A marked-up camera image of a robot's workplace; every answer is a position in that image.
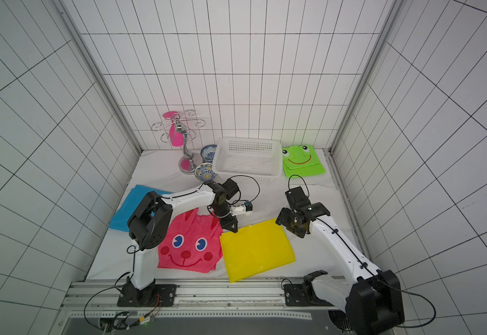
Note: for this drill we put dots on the yellow raincoat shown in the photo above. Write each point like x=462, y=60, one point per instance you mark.
x=255, y=249

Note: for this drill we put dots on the aluminium mounting rail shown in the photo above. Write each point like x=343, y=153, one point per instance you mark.
x=97, y=300

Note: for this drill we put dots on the silver cup holder stand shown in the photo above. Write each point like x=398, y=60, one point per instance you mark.
x=189, y=161

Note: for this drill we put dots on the pink cup on stand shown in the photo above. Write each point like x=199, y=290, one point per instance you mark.
x=175, y=136

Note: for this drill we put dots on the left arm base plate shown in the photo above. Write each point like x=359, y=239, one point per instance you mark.
x=153, y=295

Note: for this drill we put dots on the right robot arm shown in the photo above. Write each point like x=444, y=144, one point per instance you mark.
x=370, y=298

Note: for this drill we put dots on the blue patterned bowl rear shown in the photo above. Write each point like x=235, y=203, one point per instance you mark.
x=208, y=153

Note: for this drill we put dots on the white plastic basket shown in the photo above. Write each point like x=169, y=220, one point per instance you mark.
x=257, y=158

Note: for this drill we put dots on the blue patterned bowl front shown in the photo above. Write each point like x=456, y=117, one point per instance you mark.
x=204, y=172

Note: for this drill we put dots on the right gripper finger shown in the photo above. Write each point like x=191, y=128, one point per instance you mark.
x=283, y=218
x=300, y=230

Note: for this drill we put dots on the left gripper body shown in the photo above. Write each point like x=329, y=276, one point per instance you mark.
x=222, y=211

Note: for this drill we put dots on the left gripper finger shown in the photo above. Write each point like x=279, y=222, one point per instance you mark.
x=227, y=224
x=235, y=223

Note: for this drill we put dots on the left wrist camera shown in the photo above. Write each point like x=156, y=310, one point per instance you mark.
x=245, y=209

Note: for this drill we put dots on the pink rabbit raincoat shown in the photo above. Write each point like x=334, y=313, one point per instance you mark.
x=192, y=243

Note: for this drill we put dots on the blue folded raincoat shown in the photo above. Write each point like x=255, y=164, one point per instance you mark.
x=119, y=221

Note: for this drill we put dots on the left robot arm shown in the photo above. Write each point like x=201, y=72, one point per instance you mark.
x=149, y=224

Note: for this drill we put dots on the blue patterned bowl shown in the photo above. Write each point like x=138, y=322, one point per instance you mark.
x=208, y=153
x=204, y=172

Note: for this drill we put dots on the green frog raincoat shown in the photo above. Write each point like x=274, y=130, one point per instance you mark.
x=301, y=160

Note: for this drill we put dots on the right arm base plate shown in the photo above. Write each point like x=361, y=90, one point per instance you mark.
x=296, y=297

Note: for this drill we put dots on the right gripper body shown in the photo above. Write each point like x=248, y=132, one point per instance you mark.
x=292, y=220

